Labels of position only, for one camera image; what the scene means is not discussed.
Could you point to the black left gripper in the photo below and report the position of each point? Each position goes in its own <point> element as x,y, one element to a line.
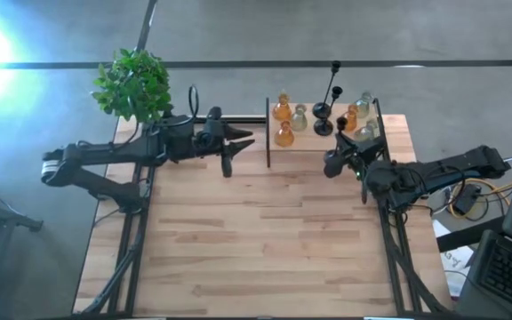
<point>185,140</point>

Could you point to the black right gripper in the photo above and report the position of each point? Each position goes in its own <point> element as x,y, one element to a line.
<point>369,151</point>

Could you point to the clear ribbed glass candle holder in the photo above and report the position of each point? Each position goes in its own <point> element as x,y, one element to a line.
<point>365,132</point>
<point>299,121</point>
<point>362,108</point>

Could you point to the amber ribbed glass candle holder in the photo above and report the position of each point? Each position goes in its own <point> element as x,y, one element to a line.
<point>350,122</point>
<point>284,138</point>
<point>282,113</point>

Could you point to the tall black metal candlestick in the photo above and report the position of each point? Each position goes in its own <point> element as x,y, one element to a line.
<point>321,111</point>

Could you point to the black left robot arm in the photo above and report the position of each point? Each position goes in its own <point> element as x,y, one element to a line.
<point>105,153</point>

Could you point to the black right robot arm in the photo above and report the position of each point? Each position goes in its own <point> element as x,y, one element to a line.
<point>451,171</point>

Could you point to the green potted plant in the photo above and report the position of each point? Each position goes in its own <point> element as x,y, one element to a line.
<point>127,84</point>

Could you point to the black power adapter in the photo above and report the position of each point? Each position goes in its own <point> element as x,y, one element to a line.
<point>467,200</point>

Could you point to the black metal bar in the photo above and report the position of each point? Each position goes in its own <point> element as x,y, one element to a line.
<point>465,237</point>

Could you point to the black floor tape strip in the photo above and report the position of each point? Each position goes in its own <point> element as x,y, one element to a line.
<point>147,22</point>

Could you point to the white paper sheet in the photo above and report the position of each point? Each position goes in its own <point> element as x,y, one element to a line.
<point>453,262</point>

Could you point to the wooden shelf with black frame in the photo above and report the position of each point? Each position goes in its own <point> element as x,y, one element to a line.
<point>305,143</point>

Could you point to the black aluminium rig frame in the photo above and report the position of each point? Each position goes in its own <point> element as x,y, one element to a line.
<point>393,275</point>
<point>143,222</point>

